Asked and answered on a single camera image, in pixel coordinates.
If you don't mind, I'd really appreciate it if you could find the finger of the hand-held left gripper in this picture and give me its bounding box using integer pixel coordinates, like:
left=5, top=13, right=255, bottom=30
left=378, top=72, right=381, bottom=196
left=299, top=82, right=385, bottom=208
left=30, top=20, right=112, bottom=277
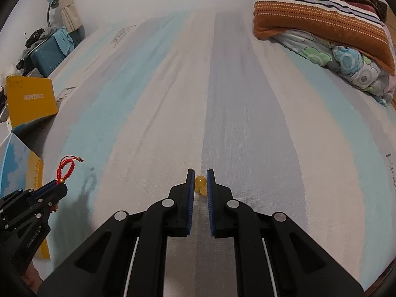
left=19, top=185, right=69, bottom=220
left=0, top=182, right=66, bottom=206

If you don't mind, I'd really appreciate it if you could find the red cord bracelet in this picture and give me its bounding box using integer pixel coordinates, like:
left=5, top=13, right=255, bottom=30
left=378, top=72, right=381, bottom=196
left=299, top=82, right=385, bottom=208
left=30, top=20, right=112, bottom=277
left=51, top=156, right=85, bottom=213

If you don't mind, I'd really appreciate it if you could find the beige curtain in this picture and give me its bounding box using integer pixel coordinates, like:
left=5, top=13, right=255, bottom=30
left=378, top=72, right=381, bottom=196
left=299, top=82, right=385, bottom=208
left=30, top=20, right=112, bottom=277
left=51, top=0, right=85, bottom=42

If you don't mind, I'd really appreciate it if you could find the teal suitcase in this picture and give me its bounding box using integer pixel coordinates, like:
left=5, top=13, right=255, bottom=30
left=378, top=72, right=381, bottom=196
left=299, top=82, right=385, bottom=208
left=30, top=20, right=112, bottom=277
left=28, top=26, right=85, bottom=78

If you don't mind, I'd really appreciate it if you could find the white and yellow cardboard box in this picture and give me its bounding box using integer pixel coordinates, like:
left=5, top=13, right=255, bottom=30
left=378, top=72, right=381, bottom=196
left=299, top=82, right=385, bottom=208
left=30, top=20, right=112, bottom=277
left=0, top=75, right=60, bottom=260

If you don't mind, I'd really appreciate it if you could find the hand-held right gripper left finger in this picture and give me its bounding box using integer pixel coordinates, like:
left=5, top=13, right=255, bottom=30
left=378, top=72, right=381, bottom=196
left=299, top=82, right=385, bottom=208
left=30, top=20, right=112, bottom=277
left=37, top=169, right=196, bottom=297

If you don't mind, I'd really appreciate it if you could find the black clutter pile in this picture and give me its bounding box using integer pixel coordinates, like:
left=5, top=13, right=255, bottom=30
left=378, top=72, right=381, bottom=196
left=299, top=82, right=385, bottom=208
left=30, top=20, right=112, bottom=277
left=15, top=27, right=59, bottom=69

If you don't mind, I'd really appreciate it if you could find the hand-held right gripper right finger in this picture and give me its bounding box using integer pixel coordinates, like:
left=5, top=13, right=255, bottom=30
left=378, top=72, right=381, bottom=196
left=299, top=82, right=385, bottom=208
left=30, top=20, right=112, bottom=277
left=207, top=169, right=366, bottom=297

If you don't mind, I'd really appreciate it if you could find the striped red and orange blanket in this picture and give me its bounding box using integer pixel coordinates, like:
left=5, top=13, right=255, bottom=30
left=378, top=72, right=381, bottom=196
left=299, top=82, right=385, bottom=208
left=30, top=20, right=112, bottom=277
left=253, top=0, right=396, bottom=75

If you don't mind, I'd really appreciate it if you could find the yellow bead bracelet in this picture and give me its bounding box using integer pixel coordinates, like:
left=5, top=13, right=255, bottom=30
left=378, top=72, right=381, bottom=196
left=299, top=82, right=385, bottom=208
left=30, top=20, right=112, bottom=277
left=195, top=175, right=208, bottom=196

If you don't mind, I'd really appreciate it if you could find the person's left hand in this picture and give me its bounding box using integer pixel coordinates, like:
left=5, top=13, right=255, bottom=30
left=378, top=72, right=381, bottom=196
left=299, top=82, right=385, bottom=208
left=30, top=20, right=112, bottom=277
left=21, top=260, right=44, bottom=292

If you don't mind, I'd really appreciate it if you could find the blue desk lamp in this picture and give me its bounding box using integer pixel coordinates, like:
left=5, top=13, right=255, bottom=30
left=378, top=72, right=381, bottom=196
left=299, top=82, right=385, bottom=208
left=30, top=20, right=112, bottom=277
left=46, top=0, right=60, bottom=27

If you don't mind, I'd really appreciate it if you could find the floral quilt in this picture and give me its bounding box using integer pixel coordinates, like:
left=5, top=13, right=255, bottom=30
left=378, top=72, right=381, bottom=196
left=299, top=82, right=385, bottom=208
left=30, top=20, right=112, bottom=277
left=272, top=29, right=396, bottom=107

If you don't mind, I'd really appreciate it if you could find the teal cloth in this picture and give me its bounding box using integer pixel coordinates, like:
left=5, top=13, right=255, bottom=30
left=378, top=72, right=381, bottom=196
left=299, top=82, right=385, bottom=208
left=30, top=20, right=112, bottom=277
left=53, top=26, right=75, bottom=55

